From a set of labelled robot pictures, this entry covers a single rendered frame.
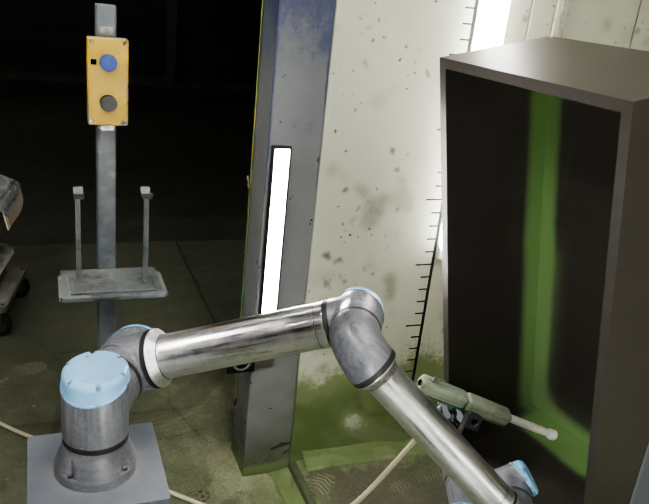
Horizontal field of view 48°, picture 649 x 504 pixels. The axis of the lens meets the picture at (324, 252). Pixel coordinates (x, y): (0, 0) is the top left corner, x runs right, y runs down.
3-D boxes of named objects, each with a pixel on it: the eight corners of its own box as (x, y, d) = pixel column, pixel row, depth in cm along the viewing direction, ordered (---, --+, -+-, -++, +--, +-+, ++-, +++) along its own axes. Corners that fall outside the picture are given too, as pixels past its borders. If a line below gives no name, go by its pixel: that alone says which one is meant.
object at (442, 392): (383, 431, 207) (428, 380, 196) (381, 419, 211) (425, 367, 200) (516, 480, 222) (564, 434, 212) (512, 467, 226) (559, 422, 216)
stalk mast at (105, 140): (114, 450, 279) (114, 4, 221) (115, 460, 274) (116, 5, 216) (98, 452, 277) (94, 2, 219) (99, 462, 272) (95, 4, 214)
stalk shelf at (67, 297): (155, 270, 251) (155, 266, 251) (165, 297, 232) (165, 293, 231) (60, 274, 240) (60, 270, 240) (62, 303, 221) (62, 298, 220)
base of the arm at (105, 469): (54, 498, 161) (53, 461, 158) (52, 447, 178) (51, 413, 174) (141, 485, 168) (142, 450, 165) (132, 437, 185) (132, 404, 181)
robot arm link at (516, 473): (544, 508, 171) (496, 526, 175) (538, 477, 182) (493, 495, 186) (526, 478, 169) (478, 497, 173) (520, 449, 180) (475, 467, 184)
